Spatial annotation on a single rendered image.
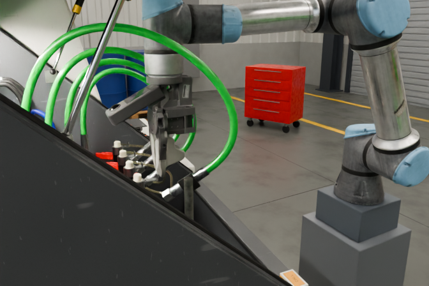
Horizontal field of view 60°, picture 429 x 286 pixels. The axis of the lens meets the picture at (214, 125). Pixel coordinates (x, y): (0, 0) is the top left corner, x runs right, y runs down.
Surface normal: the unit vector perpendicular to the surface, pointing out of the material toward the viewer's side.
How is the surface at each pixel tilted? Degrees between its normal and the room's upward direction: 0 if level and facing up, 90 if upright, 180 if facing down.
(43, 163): 90
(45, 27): 90
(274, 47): 90
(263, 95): 90
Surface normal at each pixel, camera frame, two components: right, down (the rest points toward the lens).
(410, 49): -0.87, 0.13
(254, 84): -0.59, 0.22
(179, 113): 0.40, 0.24
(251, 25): 0.36, 0.59
